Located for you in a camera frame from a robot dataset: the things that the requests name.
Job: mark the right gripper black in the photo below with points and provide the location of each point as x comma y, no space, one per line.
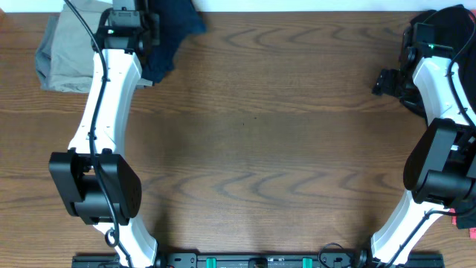
384,83

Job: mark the navy blue shorts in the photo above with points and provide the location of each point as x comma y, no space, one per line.
178,20

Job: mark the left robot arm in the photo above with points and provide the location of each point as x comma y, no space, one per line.
93,178

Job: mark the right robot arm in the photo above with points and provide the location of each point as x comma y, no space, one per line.
439,174

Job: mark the black garment pile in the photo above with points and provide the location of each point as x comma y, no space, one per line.
440,19

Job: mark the red garment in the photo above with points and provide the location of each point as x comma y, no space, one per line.
471,232

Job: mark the folded khaki shorts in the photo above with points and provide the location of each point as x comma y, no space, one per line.
71,56

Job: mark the grey folded garment underneath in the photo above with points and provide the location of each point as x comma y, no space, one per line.
43,54

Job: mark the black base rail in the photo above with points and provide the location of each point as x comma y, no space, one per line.
334,259

